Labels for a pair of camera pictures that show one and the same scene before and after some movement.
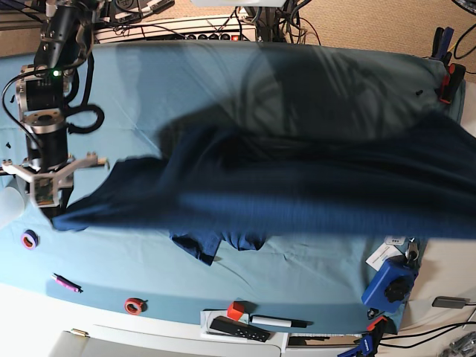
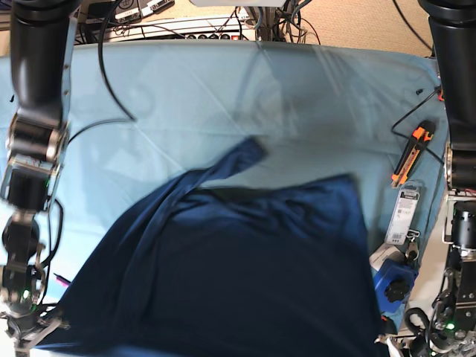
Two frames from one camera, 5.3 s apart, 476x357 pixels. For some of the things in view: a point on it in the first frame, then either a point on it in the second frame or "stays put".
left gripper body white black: x=51 y=187 -> x=27 y=332
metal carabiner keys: x=412 y=251 stays put
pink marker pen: x=66 y=282 stays put
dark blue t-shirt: x=371 y=174 -> x=198 y=269
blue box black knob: x=390 y=285 stays put
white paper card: x=384 y=252 stays put
